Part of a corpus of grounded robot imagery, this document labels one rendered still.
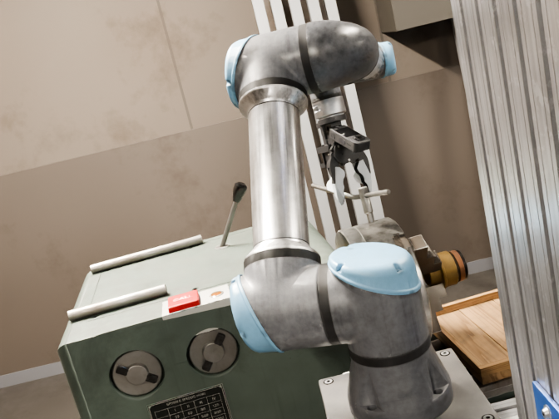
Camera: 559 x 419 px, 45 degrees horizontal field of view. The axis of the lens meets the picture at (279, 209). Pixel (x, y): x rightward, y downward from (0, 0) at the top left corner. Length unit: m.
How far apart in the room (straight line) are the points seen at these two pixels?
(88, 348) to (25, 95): 2.96
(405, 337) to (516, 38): 0.45
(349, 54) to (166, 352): 0.64
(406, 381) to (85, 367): 0.64
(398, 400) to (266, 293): 0.23
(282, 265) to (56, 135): 3.28
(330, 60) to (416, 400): 0.53
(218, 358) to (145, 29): 2.89
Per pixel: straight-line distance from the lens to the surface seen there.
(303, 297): 0.91
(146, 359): 1.33
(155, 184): 4.06
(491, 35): 0.68
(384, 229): 1.54
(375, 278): 0.88
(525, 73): 0.63
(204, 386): 1.35
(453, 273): 1.63
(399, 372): 0.94
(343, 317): 0.91
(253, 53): 1.12
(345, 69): 1.11
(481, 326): 1.80
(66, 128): 4.11
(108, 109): 4.05
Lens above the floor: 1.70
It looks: 14 degrees down
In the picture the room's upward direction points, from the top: 14 degrees counter-clockwise
